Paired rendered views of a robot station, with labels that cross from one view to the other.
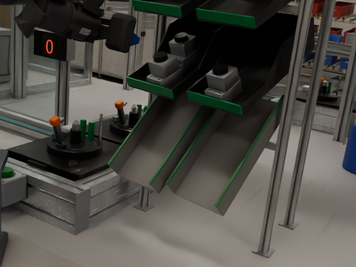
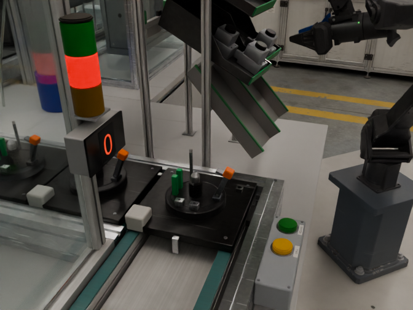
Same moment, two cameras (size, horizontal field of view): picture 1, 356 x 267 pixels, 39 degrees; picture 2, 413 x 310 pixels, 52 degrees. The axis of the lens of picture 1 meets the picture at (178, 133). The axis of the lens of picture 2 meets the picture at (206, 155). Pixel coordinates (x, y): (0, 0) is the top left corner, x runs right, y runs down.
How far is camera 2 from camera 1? 171 cm
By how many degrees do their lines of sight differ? 91
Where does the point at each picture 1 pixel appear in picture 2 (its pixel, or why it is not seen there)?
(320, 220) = (174, 123)
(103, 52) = not seen: outside the picture
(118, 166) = (253, 151)
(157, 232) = not seen: hidden behind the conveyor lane
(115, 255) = (289, 188)
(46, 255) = (318, 216)
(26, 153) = (234, 226)
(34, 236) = not seen: hidden behind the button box
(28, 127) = (101, 282)
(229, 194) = (276, 104)
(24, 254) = (327, 226)
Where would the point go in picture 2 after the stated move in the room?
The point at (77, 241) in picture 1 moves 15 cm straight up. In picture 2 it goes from (288, 208) to (294, 160)
